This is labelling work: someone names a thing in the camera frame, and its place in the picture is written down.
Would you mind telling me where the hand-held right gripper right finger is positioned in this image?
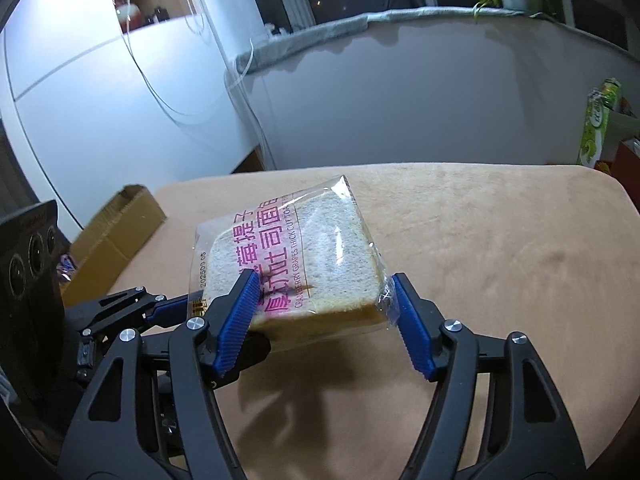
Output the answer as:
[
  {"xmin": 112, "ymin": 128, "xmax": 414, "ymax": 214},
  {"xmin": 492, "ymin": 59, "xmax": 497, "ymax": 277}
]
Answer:
[{"xmin": 391, "ymin": 272, "xmax": 588, "ymax": 480}]

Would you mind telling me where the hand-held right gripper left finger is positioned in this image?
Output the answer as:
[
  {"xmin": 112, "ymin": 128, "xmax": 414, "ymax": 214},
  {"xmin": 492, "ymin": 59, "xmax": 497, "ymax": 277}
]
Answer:
[{"xmin": 59, "ymin": 274, "xmax": 263, "ymax": 480}]

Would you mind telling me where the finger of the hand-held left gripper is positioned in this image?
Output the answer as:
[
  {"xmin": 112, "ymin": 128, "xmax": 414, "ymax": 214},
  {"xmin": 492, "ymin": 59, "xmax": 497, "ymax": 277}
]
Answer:
[
  {"xmin": 75, "ymin": 285, "xmax": 196, "ymax": 341},
  {"xmin": 218, "ymin": 331, "xmax": 272, "ymax": 388}
]

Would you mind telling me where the brown chocolate bar blue label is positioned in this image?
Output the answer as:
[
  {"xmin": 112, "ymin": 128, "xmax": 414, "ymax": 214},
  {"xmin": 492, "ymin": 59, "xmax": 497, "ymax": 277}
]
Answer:
[{"xmin": 56, "ymin": 254, "xmax": 77, "ymax": 286}]

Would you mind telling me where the cardboard box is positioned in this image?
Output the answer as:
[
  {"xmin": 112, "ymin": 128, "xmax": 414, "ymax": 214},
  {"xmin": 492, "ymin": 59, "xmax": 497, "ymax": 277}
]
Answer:
[{"xmin": 60, "ymin": 184, "xmax": 168, "ymax": 308}]

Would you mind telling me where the clear bread packet pink print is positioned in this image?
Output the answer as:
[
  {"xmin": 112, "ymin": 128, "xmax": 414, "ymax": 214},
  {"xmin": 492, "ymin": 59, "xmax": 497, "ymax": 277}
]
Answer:
[{"xmin": 187, "ymin": 174, "xmax": 396, "ymax": 333}]

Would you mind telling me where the tan tablecloth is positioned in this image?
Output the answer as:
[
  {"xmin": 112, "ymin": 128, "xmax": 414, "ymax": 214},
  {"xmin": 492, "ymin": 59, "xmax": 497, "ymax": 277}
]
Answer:
[{"xmin": 107, "ymin": 162, "xmax": 633, "ymax": 480}]

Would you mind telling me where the tall green snack bag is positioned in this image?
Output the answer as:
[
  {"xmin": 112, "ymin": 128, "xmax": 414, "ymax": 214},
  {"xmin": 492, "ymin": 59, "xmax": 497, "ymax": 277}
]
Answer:
[{"xmin": 577, "ymin": 77, "xmax": 623, "ymax": 168}]

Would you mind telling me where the red cabinet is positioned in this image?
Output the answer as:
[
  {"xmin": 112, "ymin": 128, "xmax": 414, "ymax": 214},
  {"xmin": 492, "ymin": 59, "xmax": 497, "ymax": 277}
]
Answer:
[{"xmin": 617, "ymin": 137, "xmax": 640, "ymax": 176}]

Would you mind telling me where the red and white jar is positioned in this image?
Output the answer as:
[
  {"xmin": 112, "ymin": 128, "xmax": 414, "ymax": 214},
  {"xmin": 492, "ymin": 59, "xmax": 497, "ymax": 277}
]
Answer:
[{"xmin": 114, "ymin": 0, "xmax": 142, "ymax": 23}]

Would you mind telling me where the grey window sill cloth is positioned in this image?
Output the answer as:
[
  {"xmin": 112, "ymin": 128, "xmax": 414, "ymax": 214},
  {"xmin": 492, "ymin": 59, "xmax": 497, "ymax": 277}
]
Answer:
[{"xmin": 235, "ymin": 7, "xmax": 640, "ymax": 76}]

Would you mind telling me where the white cable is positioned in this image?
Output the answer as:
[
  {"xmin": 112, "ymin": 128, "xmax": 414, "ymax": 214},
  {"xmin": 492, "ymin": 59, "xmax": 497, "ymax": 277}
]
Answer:
[{"xmin": 120, "ymin": 0, "xmax": 261, "ymax": 126}]

